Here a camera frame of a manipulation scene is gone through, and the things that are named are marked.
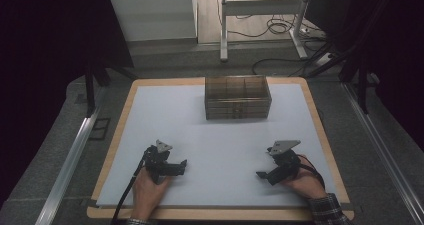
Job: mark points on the person's left hand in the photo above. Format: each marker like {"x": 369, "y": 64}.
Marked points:
{"x": 148, "y": 193}

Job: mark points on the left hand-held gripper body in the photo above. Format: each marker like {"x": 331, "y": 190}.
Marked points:
{"x": 156, "y": 160}

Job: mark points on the person's right hand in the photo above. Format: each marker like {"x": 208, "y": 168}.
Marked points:
{"x": 305, "y": 183}

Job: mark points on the brown transparent drawer box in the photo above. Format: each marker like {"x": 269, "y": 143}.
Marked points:
{"x": 237, "y": 98}

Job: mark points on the white metal desk frame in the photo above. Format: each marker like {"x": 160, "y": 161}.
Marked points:
{"x": 263, "y": 6}

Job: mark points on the black metal stand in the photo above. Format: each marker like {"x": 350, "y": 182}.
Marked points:
{"x": 90, "y": 88}
{"x": 361, "y": 81}

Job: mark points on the dark curtain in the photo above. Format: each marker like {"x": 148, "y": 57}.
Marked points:
{"x": 43, "y": 68}
{"x": 396, "y": 51}

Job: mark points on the aluminium floor rail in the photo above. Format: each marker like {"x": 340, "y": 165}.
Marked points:
{"x": 68, "y": 166}
{"x": 383, "y": 151}

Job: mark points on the white power strip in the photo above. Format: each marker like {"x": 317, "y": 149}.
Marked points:
{"x": 313, "y": 32}

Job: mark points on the white cabinet panel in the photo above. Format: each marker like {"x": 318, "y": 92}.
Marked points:
{"x": 151, "y": 16}

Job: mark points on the black floor frame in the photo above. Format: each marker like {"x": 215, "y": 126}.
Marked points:
{"x": 99, "y": 129}

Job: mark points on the white table mat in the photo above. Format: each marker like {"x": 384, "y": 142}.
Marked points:
{"x": 220, "y": 141}

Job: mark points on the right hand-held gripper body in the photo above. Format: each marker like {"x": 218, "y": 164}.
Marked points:
{"x": 285, "y": 166}

